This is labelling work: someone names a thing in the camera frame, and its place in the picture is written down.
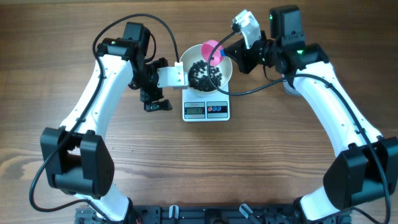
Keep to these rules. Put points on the clear container of black beans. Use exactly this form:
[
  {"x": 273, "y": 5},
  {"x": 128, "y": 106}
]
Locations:
[{"x": 288, "y": 88}]

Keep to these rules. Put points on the white digital kitchen scale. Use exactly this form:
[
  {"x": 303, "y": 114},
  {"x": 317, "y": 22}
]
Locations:
[{"x": 200, "y": 107}]

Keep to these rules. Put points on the white bowl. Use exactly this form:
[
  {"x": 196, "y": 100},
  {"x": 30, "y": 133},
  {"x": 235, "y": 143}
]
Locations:
[{"x": 193, "y": 54}]

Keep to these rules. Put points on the pink scoop blue handle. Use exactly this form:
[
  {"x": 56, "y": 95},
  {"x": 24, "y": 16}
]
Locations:
[{"x": 207, "y": 48}]

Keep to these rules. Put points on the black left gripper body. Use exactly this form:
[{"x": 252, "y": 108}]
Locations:
[{"x": 147, "y": 82}]

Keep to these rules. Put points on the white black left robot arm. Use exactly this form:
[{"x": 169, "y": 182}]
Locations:
[{"x": 76, "y": 159}]

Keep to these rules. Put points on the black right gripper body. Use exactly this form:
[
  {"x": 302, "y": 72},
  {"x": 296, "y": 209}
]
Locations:
[{"x": 259, "y": 54}]

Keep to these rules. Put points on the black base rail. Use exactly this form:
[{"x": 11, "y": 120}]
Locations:
[{"x": 268, "y": 214}]

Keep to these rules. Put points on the black beans in bowl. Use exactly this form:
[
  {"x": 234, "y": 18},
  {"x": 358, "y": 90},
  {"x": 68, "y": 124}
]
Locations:
[{"x": 203, "y": 77}]

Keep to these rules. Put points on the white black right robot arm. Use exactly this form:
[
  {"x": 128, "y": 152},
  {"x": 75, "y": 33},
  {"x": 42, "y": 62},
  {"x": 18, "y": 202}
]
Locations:
[{"x": 365, "y": 165}]

